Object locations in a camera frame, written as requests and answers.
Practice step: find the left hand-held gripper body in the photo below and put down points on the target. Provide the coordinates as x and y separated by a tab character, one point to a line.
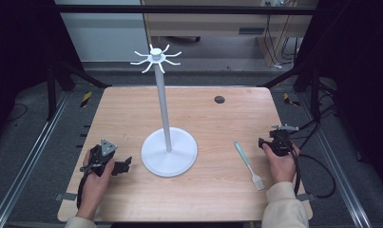
99	155

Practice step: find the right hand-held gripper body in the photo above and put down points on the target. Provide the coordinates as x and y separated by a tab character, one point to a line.
280	142

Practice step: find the white hook rack stand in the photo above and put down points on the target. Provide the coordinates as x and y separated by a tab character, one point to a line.
169	155

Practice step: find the person's right hand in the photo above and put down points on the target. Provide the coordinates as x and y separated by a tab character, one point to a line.
282	167

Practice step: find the person's left hand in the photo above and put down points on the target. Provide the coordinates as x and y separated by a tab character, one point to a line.
92	190

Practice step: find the yellow black striped tape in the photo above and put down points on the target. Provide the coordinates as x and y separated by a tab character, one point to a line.
290	99
86	99

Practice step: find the dark round table grommet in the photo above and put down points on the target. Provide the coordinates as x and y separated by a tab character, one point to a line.
219	99

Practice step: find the white cabinet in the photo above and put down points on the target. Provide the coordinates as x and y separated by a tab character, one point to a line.
106	38

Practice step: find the light wooden background desk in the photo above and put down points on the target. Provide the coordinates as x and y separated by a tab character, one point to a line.
211	23

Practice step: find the grey table edge bracket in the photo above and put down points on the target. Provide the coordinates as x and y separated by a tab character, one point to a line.
65	196
306	197

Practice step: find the metal floor rail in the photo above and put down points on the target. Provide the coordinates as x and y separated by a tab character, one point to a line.
30	160
336	160

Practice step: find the black metal frame stand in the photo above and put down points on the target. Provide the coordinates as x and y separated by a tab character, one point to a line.
51	91
315	91

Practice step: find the black horizontal frame bar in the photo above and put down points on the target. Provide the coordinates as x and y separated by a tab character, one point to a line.
179	9

